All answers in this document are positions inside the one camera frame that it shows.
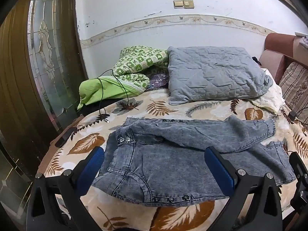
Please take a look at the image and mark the wooden door with decorative glass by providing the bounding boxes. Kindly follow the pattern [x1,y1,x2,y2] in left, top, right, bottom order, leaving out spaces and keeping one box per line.
[0,0,85,181]

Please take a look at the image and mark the leaf print blanket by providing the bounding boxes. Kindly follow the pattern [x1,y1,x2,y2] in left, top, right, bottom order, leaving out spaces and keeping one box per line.
[38,87,308,231]

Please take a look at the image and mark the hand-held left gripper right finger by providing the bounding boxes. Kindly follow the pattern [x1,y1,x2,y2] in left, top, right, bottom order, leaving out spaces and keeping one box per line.
[204,146,283,231]

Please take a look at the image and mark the brown padded headboard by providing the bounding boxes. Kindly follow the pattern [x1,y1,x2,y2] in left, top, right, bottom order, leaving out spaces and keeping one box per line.
[259,32,308,85]

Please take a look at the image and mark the grey-blue denim pants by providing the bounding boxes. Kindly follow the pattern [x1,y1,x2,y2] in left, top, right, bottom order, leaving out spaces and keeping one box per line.
[92,115,297,206]

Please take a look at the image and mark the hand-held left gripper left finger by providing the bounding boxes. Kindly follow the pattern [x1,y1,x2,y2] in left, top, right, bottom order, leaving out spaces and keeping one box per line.
[26,146,105,231]

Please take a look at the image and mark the cream pillow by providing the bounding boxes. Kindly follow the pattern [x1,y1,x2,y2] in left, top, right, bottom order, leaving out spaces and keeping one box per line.
[251,69,285,115]

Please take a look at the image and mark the white crumpled cloth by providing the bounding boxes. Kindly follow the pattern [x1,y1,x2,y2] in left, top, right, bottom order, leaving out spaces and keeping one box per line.
[295,31,308,47]

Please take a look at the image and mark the purple patterned cloth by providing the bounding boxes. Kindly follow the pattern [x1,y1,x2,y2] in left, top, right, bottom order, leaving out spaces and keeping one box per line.
[148,73,169,89]

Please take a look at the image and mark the thin black cable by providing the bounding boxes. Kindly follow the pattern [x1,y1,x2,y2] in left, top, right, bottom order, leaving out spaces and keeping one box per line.
[95,69,135,123]

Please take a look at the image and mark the striped brown cushion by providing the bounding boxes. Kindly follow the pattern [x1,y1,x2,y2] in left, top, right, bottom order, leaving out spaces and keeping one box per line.
[278,61,308,126]

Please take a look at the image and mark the green patterned quilt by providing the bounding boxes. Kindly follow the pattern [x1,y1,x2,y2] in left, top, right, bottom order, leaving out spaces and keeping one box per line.
[77,46,169,110]

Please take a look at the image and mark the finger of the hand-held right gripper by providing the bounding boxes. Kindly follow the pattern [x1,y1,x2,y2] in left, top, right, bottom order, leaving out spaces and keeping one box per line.
[288,151,308,212]

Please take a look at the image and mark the grey quilted pillow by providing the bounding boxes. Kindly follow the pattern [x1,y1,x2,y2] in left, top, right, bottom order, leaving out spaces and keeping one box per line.
[167,46,274,105]

